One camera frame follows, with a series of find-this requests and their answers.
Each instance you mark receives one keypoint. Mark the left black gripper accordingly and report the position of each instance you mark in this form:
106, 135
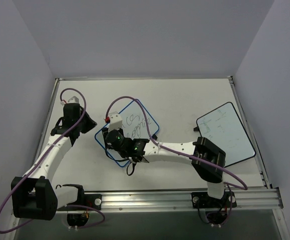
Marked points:
83, 120

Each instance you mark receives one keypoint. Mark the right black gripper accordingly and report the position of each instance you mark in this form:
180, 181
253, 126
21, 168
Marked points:
105, 135

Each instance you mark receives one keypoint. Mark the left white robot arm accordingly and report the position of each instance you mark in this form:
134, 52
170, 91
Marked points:
33, 196

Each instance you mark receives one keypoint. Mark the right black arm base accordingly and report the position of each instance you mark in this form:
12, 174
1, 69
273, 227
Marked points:
212, 211

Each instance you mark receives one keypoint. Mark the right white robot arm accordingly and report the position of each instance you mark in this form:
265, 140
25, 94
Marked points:
204, 156

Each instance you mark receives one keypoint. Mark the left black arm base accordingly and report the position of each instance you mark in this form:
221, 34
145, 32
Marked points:
83, 203

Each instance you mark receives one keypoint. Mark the black framed whiteboard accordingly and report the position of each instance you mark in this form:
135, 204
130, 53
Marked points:
224, 128

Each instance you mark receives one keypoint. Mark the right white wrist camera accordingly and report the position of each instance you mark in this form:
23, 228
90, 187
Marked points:
114, 121

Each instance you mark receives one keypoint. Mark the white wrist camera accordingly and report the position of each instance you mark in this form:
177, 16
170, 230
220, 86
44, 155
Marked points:
72, 100
114, 121

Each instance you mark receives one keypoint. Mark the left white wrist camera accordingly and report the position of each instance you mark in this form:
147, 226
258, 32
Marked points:
72, 100

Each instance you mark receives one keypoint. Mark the aluminium mounting rail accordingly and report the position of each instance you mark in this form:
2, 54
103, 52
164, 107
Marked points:
164, 215

